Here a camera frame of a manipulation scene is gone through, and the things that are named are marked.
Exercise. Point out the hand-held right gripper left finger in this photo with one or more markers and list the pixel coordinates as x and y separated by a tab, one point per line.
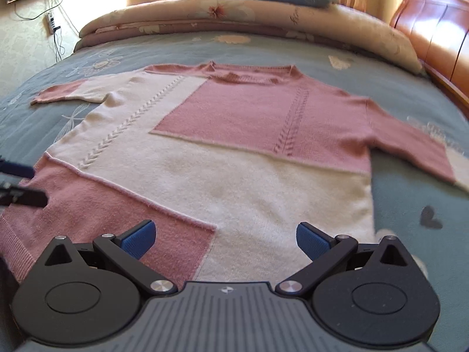
141	238

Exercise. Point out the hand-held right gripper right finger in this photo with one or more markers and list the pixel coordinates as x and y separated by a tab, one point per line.
315	242

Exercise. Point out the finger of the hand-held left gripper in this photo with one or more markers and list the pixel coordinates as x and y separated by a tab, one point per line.
22	196
14	168

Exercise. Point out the pink and cream knit sweater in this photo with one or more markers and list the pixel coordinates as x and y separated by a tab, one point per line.
256	117

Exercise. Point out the power strip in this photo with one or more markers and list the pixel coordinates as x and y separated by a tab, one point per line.
52	24

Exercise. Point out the folded floral quilt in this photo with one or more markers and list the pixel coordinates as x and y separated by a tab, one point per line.
256	14

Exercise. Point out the wooden bed headboard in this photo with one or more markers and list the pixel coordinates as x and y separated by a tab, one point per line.
432	33

